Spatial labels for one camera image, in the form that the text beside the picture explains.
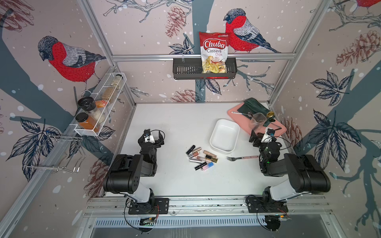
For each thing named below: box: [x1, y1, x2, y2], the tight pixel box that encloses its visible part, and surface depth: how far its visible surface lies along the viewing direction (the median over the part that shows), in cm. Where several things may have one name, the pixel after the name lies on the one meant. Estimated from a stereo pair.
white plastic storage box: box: [209, 119, 241, 154], surface depth 101 cm
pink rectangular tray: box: [227, 102, 287, 138], surface depth 109 cm
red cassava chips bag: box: [199, 31, 231, 74], surface depth 85 cm
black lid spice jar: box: [77, 96, 106, 123], surface depth 65 cm
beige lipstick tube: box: [203, 150, 217, 158], surface depth 94 cm
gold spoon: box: [266, 111, 275, 118], surface depth 99 cm
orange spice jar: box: [75, 112, 97, 130], surface depth 62 cm
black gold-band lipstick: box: [194, 161, 208, 171], surface depth 87 cm
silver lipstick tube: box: [189, 158, 203, 164], surface depth 90 cm
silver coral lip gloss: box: [188, 151, 200, 159], surface depth 92 cm
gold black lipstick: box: [205, 154, 219, 164], surface depth 90 cm
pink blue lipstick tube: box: [202, 162, 214, 172], surface depth 88 cm
